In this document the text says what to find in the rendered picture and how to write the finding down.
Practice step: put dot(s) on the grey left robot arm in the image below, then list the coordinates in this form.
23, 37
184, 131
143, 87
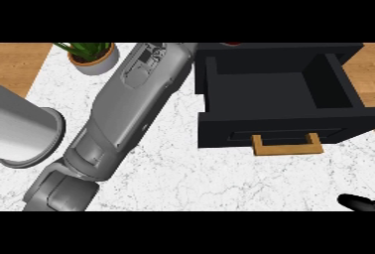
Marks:
131, 99

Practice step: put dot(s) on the black drawer front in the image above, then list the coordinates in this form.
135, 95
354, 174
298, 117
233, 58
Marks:
214, 130

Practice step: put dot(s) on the green plant in grey pot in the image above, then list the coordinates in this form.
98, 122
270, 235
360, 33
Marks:
94, 59

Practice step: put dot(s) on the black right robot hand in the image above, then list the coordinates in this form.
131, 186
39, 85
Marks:
358, 202

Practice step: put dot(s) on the black drawer box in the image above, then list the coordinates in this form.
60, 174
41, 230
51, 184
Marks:
262, 91

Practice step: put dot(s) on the black wooden cabinet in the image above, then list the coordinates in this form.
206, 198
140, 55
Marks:
292, 48

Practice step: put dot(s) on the grey metal cylinder container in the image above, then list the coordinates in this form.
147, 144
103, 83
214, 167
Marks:
23, 132

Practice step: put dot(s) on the red can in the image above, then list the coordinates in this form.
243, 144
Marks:
230, 43

